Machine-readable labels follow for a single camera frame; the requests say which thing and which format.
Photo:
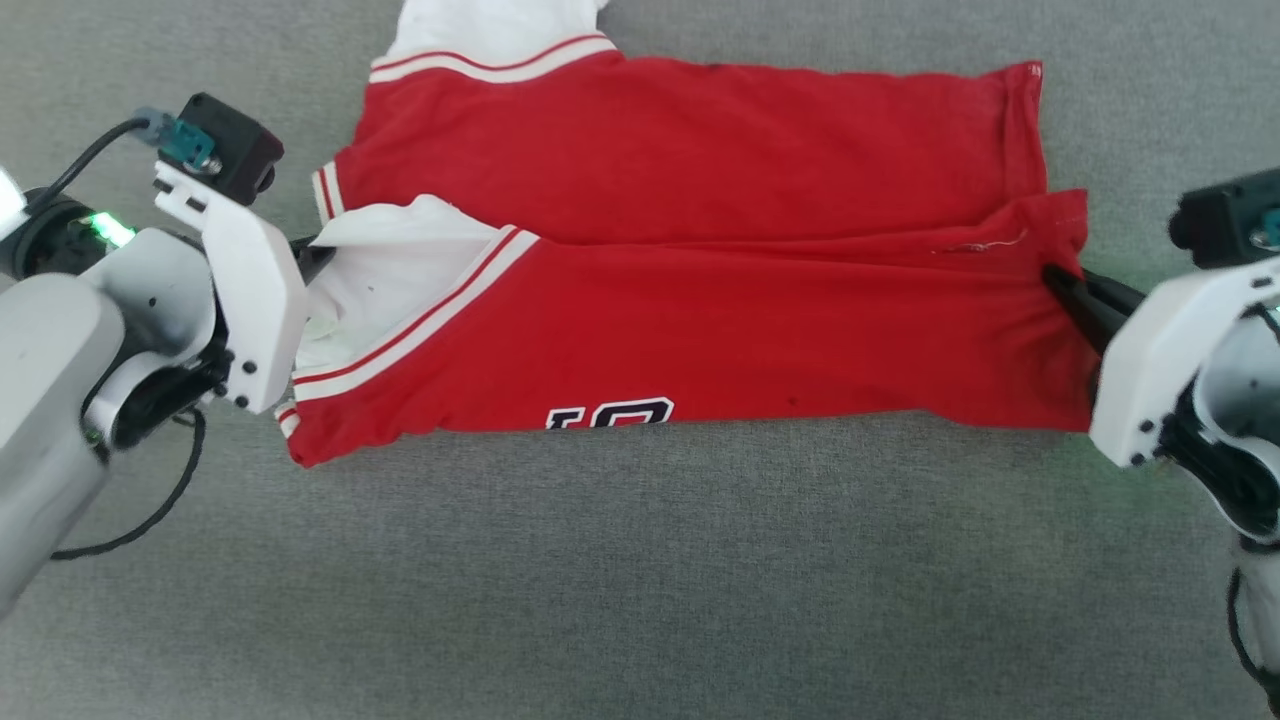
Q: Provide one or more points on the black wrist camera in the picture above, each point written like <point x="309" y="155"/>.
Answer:
<point x="1225" y="220"/>
<point x="235" y="145"/>

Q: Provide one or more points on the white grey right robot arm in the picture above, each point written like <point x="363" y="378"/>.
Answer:
<point x="1245" y="420"/>

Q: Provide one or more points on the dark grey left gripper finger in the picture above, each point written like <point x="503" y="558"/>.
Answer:
<point x="312" y="258"/>

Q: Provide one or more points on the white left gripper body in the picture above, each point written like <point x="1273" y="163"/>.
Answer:
<point x="255" y="300"/>

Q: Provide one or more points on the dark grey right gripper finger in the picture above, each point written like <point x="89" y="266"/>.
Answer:
<point x="1085" y="310"/>
<point x="1118" y="296"/>

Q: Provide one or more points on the red and white jersey garment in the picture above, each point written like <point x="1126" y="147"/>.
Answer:
<point x="700" y="150"/>

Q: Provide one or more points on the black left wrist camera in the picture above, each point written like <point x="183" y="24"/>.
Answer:
<point x="235" y="145"/>

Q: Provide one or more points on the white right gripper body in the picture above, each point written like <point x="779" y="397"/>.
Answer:
<point x="1150" y="370"/>

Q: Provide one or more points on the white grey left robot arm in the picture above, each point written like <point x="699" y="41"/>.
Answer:
<point x="40" y="400"/>

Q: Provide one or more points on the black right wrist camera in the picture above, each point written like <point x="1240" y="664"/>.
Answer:
<point x="1225" y="220"/>

